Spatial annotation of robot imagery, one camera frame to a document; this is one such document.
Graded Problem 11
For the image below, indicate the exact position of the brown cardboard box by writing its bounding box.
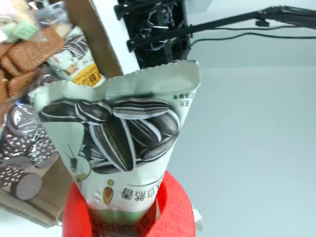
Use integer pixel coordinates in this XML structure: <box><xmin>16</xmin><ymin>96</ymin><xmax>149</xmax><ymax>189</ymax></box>
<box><xmin>0</xmin><ymin>0</ymin><xmax>124</xmax><ymax>229</ymax></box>

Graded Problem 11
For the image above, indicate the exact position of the thin black cable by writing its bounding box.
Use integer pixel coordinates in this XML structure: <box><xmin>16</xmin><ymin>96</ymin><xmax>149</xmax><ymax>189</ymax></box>
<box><xmin>191</xmin><ymin>24</ymin><xmax>316</xmax><ymax>32</ymax></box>
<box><xmin>189</xmin><ymin>34</ymin><xmax>316</xmax><ymax>50</ymax></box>

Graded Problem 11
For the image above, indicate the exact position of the chocolate sprinkle cookie bag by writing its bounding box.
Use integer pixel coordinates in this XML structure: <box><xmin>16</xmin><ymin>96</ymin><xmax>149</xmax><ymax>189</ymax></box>
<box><xmin>0</xmin><ymin>73</ymin><xmax>62</xmax><ymax>201</ymax></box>

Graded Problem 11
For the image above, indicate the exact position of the pastel marshmallow candy bag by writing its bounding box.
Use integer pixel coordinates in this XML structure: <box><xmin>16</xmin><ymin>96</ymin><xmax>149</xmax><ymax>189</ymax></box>
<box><xmin>0</xmin><ymin>0</ymin><xmax>41</xmax><ymax>46</ymax></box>

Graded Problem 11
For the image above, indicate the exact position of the green sunflower seed snack packet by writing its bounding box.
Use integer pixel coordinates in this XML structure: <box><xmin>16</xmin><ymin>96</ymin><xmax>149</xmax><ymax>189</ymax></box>
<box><xmin>29</xmin><ymin>60</ymin><xmax>204</xmax><ymax>237</ymax></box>

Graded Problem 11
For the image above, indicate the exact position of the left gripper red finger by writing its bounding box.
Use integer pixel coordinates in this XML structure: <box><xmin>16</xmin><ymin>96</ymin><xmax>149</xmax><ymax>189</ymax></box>
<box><xmin>61</xmin><ymin>182</ymin><xmax>94</xmax><ymax>237</ymax></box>
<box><xmin>145</xmin><ymin>170</ymin><xmax>197</xmax><ymax>237</ymax></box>

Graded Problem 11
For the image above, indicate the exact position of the black equipment cart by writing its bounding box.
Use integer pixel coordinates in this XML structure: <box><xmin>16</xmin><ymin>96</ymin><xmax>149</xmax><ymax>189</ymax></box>
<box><xmin>123</xmin><ymin>0</ymin><xmax>194</xmax><ymax>70</ymax></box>

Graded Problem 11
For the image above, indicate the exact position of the seed packet with yellow label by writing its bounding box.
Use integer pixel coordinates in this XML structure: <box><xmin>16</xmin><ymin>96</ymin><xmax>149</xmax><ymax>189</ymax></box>
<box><xmin>48</xmin><ymin>26</ymin><xmax>106</xmax><ymax>89</ymax></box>

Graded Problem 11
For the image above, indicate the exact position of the brown biscuit bag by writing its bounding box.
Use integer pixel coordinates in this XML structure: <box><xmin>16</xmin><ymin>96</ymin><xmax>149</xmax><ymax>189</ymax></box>
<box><xmin>0</xmin><ymin>26</ymin><xmax>66</xmax><ymax>99</ymax></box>

